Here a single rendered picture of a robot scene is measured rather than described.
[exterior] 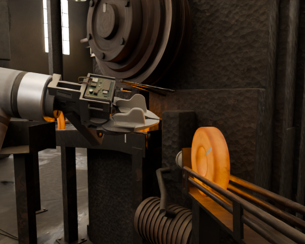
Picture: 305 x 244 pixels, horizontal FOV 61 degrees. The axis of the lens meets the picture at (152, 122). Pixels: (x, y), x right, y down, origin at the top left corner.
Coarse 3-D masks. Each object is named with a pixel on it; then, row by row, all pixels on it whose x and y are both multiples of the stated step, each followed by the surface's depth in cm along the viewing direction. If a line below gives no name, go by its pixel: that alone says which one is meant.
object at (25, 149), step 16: (16, 128) 131; (32, 128) 110; (48, 128) 122; (16, 144) 132; (32, 144) 110; (48, 144) 122; (16, 160) 118; (32, 160) 123; (16, 176) 119; (32, 176) 123; (16, 192) 120; (32, 192) 123; (16, 208) 121; (32, 208) 124; (32, 224) 124; (32, 240) 124
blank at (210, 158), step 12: (204, 132) 55; (216, 132) 54; (192, 144) 64; (204, 144) 55; (216, 144) 51; (192, 156) 64; (204, 156) 61; (216, 156) 50; (228, 156) 51; (192, 168) 64; (204, 168) 60; (216, 168) 50; (228, 168) 50; (216, 180) 50; (228, 180) 51; (216, 192) 52
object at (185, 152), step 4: (184, 148) 65; (188, 148) 65; (184, 152) 65; (188, 152) 65; (184, 156) 65; (188, 156) 65; (184, 160) 65; (188, 160) 65; (184, 164) 65; (188, 164) 65; (192, 176) 65; (184, 184) 65; (192, 184) 65
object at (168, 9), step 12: (168, 0) 82; (180, 0) 86; (168, 12) 82; (180, 12) 86; (168, 24) 83; (180, 24) 87; (168, 36) 83; (168, 48) 87; (96, 60) 114; (156, 60) 88; (168, 60) 91; (144, 72) 93; (156, 72) 93; (120, 84) 103
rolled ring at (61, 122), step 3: (60, 117) 149; (63, 117) 151; (51, 120) 160; (57, 120) 150; (60, 120) 149; (63, 120) 150; (60, 123) 149; (63, 123) 150; (60, 126) 149; (63, 126) 150; (57, 129) 151
